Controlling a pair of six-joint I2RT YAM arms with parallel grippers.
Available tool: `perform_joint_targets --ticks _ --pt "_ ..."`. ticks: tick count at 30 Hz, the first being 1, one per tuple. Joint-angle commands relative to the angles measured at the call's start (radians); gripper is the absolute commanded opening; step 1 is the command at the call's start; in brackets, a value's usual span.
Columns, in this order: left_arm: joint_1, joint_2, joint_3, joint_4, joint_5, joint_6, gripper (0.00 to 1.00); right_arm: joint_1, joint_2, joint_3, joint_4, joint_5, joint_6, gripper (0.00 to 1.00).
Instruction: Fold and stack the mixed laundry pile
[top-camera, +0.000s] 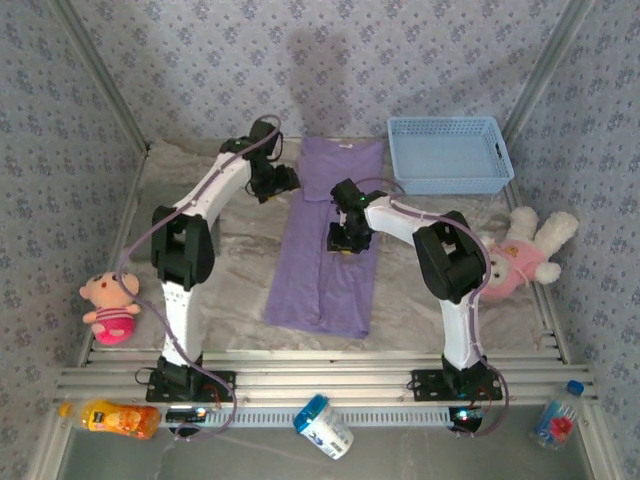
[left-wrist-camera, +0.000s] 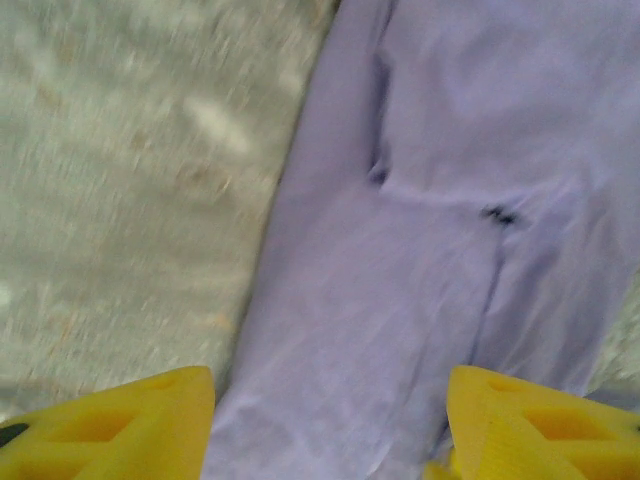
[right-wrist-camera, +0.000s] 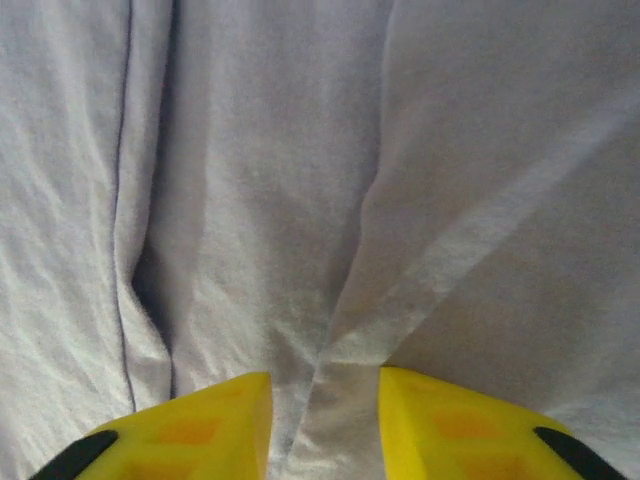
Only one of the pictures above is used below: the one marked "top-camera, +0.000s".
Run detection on clear water bottle blue cap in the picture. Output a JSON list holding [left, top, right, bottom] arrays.
[[529, 379, 586, 451]]

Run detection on white bunny plush pink dress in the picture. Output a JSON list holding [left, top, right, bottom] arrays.
[[479, 205, 580, 303]]

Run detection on grey slotted cable duct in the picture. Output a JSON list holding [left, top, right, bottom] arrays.
[[159, 405, 454, 429]]

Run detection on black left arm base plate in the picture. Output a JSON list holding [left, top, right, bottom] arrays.
[[145, 369, 237, 404]]

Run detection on aluminium corner post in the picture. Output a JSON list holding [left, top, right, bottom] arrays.
[[47, 0, 152, 154], [501, 0, 600, 142]]

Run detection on black controller board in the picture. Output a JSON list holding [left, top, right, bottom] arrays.
[[448, 407, 485, 434], [164, 407, 209, 426]]

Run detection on purple printed t-shirt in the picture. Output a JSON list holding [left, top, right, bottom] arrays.
[[262, 137, 385, 340]]

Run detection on light blue perforated plastic basket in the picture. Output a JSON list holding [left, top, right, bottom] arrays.
[[387, 116, 516, 196]]

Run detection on orange juice bottle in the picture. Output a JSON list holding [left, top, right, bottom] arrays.
[[58, 398, 162, 441]]

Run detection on white can blue lid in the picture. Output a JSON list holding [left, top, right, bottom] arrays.
[[292, 393, 355, 461]]

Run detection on pink baby doll plush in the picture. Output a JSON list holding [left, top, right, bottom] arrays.
[[79, 271, 142, 347]]

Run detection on aluminium front rail frame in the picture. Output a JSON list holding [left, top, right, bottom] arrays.
[[53, 349, 599, 407]]

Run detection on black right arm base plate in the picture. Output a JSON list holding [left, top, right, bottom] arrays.
[[410, 368, 504, 402]]

